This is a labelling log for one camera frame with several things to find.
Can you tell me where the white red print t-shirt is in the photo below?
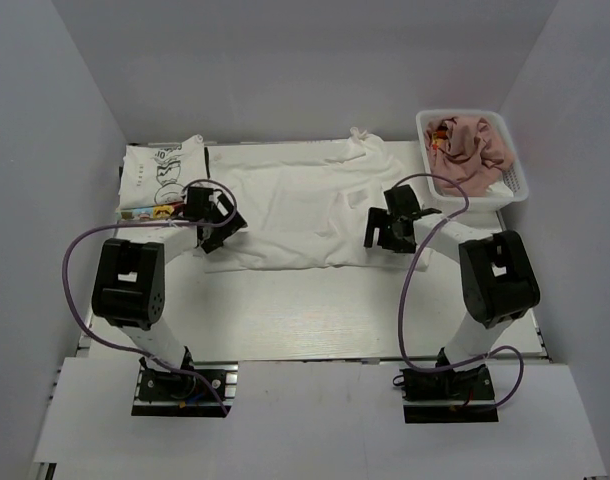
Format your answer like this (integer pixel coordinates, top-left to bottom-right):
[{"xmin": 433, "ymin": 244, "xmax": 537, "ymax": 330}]
[{"xmin": 203, "ymin": 129, "xmax": 412, "ymax": 273}]

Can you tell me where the pink t-shirt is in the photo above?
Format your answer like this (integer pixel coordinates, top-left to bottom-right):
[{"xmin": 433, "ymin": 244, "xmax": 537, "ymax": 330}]
[{"xmin": 424, "ymin": 115, "xmax": 515, "ymax": 197}]

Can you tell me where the plain white t-shirt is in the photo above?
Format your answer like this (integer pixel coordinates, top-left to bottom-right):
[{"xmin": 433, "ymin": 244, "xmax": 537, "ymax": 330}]
[{"xmin": 485, "ymin": 180, "xmax": 514, "ymax": 198}]

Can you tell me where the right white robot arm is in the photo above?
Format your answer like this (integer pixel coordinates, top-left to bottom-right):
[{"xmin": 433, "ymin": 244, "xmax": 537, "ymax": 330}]
[{"xmin": 364, "ymin": 183, "xmax": 541, "ymax": 399}]

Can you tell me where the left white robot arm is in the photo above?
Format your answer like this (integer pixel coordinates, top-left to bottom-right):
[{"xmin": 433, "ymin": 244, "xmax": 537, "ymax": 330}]
[{"xmin": 91, "ymin": 179, "xmax": 247, "ymax": 399}]

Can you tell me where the folded colourful cartoon t-shirt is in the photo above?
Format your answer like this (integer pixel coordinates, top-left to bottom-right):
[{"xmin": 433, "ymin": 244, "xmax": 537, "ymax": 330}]
[{"xmin": 116, "ymin": 201, "xmax": 183, "ymax": 222}]

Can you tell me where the folded white cartoon t-shirt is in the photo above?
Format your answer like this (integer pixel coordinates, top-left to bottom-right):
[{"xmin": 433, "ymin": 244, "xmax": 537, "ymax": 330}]
[{"xmin": 119, "ymin": 135, "xmax": 208, "ymax": 210}]

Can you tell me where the white plastic basket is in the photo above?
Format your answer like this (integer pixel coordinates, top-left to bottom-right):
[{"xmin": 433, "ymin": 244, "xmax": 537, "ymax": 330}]
[{"xmin": 416, "ymin": 109, "xmax": 529, "ymax": 212}]

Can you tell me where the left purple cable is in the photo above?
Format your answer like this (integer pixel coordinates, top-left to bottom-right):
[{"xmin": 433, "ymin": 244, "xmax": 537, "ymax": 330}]
[{"xmin": 60, "ymin": 178, "xmax": 239, "ymax": 417}]

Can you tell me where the purple cable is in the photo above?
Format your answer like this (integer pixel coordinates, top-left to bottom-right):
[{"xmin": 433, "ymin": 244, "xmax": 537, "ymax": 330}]
[
  {"xmin": 60, "ymin": 178, "xmax": 239, "ymax": 417},
  {"xmin": 384, "ymin": 173, "xmax": 526, "ymax": 412}
]

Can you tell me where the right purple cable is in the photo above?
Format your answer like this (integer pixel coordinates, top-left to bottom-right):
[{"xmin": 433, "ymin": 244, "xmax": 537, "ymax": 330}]
[{"xmin": 384, "ymin": 173, "xmax": 526, "ymax": 412}]

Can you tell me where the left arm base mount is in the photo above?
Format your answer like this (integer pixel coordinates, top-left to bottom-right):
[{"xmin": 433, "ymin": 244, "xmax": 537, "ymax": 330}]
[{"xmin": 131, "ymin": 364, "xmax": 238, "ymax": 418}]

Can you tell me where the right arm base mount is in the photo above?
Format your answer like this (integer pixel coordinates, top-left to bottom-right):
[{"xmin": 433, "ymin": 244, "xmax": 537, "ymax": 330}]
[{"xmin": 392, "ymin": 365, "xmax": 499, "ymax": 425}]

